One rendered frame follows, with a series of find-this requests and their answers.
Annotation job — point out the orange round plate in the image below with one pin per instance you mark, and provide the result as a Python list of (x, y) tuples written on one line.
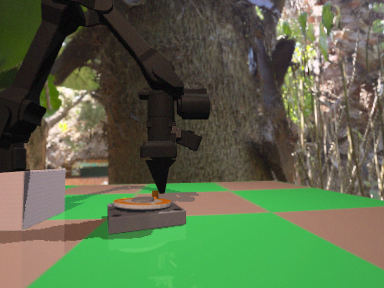
[(157, 204)]

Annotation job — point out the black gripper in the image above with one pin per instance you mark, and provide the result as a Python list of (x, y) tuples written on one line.
[(159, 149)]

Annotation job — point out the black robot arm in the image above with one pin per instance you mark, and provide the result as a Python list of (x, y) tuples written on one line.
[(20, 108)]

